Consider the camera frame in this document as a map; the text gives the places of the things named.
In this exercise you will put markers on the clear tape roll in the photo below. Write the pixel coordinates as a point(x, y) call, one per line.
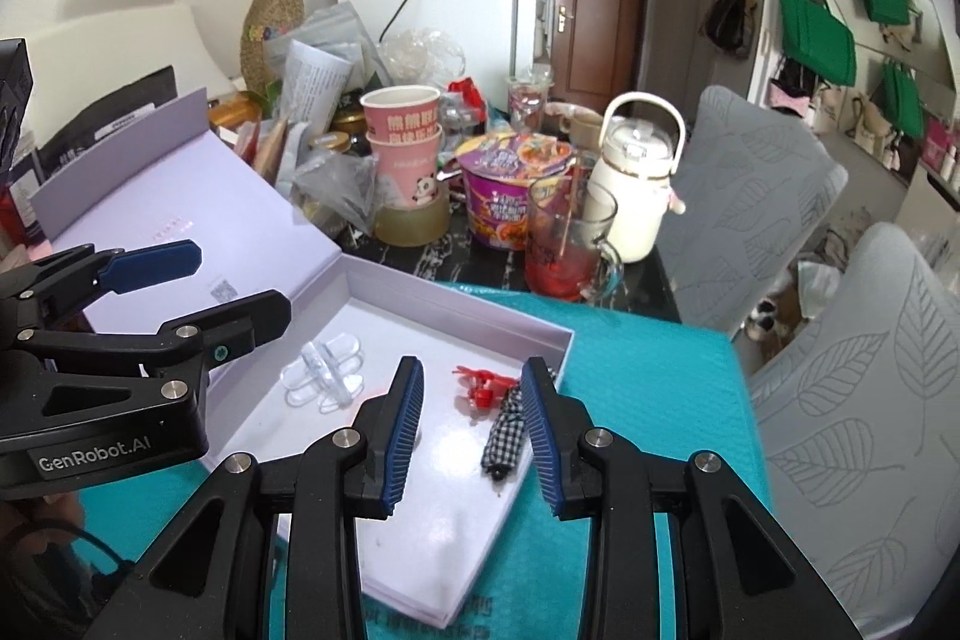
point(409, 227)

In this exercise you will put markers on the crinkled clear plastic bag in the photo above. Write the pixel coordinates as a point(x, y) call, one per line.
point(420, 51)

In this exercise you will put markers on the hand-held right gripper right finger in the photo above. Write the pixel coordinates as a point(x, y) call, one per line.
point(540, 437)

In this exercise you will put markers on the brown door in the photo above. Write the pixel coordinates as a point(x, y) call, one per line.
point(600, 10)

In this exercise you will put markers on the red snack wrapper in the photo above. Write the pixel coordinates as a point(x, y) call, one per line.
point(469, 89)

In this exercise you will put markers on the purple instant noodle bowl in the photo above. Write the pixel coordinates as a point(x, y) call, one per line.
point(502, 190)

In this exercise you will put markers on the printed paper leaflet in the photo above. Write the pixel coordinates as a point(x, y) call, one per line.
point(319, 78)

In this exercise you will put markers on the grey leaf chair cover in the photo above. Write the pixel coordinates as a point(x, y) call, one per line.
point(862, 422)
point(750, 183)

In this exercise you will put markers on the clear bow hair clip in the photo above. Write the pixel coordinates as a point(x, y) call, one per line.
point(322, 377)

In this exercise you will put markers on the white kettle pot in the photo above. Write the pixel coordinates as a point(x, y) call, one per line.
point(630, 175)

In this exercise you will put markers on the white refrigerator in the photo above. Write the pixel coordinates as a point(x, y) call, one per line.
point(465, 10)

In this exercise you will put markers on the dark hanging bag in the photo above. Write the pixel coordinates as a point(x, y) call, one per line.
point(731, 18)

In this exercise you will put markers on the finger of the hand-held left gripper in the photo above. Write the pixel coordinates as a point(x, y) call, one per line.
point(150, 265)
point(240, 321)

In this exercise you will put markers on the black pouch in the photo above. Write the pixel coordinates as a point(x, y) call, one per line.
point(112, 115)

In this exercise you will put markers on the woven straw hat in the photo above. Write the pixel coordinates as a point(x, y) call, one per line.
point(274, 21)

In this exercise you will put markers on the glass mug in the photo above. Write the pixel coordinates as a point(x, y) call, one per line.
point(562, 250)

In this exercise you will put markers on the person's left hand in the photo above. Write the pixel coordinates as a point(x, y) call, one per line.
point(22, 527)

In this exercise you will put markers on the grey foil pouch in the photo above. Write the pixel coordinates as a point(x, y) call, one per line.
point(337, 29)

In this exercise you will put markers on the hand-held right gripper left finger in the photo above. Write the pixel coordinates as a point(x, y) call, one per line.
point(401, 437)

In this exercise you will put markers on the gingham bow hair clip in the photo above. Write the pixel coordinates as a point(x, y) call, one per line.
point(502, 437)

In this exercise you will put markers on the large green tote bag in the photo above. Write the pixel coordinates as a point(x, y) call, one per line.
point(817, 44)

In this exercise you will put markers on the clear bag with contents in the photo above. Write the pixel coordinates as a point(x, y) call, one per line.
point(337, 190)

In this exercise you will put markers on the pink panda paper cup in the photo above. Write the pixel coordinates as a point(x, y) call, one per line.
point(405, 175)

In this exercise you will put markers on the small printed glass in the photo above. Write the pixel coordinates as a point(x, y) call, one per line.
point(527, 100)

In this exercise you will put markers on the lavender gift box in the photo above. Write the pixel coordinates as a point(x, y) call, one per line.
point(450, 340)

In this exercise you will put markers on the gold lid jar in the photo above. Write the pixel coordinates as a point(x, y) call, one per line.
point(330, 144)

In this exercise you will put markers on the red fan hair clip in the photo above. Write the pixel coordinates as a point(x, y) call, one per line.
point(480, 396)

